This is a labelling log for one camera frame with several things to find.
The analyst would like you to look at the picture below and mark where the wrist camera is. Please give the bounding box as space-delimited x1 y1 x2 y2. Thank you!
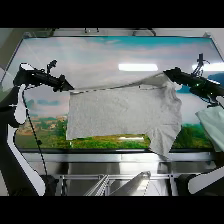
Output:
191 52 211 80
46 59 59 76

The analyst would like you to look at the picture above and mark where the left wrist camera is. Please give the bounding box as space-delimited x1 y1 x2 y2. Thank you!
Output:
46 59 59 76

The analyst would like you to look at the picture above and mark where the black cable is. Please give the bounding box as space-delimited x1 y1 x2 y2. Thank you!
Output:
21 89 48 178

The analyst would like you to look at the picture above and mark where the pale green garment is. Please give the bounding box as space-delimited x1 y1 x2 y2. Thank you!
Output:
194 106 224 153

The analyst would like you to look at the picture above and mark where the grey T-shirt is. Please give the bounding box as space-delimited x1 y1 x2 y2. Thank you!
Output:
65 72 184 161

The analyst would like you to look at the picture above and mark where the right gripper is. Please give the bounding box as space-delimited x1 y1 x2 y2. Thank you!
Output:
162 67 187 84

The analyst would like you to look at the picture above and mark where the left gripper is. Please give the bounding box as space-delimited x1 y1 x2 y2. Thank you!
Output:
49 75 75 93

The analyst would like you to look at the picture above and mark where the silver frame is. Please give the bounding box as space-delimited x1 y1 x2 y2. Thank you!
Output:
19 151 224 197

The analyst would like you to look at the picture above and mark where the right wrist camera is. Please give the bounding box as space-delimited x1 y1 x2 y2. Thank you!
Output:
191 52 211 80

